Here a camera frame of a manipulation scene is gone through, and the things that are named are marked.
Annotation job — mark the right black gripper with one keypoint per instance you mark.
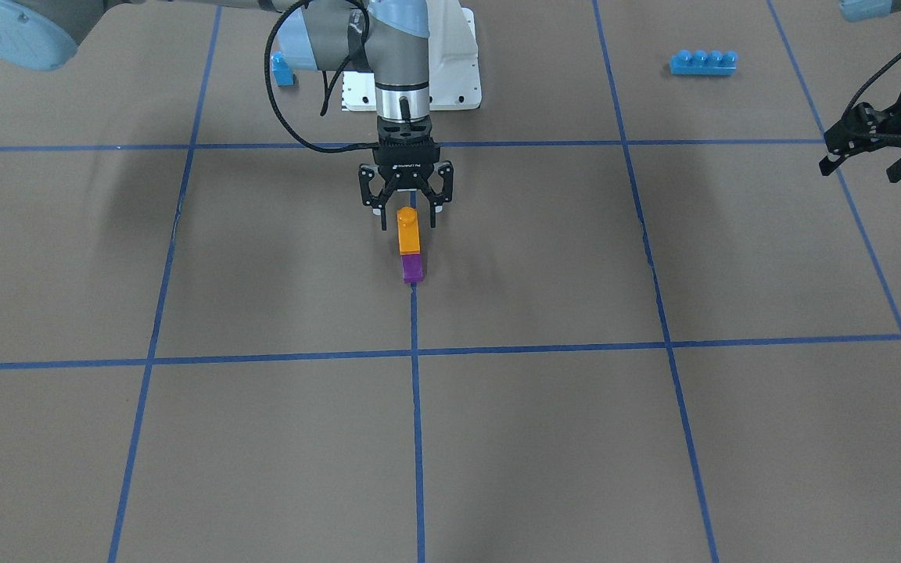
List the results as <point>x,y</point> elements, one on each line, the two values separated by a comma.
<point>406,181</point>

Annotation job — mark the orange trapezoid block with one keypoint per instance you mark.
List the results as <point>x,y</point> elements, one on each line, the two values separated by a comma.
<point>408,231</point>

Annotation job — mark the purple trapezoid block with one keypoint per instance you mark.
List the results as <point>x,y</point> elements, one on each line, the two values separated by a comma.
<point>412,265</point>

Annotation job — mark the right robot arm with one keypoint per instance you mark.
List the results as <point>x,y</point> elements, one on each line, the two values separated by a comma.
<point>327,37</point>

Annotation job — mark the small blue block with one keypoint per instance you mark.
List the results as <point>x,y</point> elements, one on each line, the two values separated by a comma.
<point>281,73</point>

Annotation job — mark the long blue four-stud brick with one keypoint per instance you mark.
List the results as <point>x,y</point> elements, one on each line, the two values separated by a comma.
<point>703,63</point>

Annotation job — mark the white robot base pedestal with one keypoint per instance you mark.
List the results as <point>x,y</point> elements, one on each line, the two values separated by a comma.
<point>450,70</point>

